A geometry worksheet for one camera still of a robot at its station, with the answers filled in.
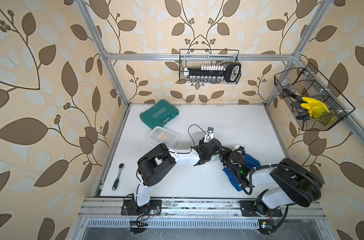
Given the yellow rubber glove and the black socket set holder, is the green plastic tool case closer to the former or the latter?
the black socket set holder

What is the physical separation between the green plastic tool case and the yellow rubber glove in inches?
30.6

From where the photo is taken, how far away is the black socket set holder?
822mm

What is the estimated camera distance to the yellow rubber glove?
2.19ft

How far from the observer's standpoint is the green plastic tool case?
1.07 meters

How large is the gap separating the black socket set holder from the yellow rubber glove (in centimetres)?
35

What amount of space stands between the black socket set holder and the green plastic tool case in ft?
1.10

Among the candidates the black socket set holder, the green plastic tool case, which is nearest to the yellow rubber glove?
the black socket set holder

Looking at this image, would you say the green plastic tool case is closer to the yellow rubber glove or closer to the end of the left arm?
the end of the left arm
